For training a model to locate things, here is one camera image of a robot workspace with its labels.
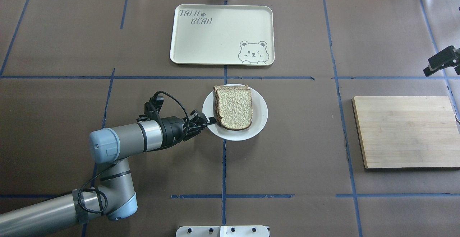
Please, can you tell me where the wooden cutting board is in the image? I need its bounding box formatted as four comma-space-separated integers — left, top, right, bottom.
352, 96, 460, 169

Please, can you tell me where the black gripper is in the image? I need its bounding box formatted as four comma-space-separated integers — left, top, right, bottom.
161, 110, 217, 148

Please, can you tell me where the white round plate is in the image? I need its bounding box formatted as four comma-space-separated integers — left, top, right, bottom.
202, 87, 269, 141

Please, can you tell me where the white mounting base plate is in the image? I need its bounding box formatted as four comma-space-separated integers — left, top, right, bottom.
175, 225, 271, 237

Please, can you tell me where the cream bear serving tray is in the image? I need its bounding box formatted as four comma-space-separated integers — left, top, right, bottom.
170, 4, 275, 66

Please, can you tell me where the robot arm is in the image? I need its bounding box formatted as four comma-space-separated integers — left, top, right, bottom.
1, 109, 216, 237

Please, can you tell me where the bread slice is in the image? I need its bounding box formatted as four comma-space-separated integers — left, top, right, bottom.
214, 89, 253, 131
213, 84, 249, 91

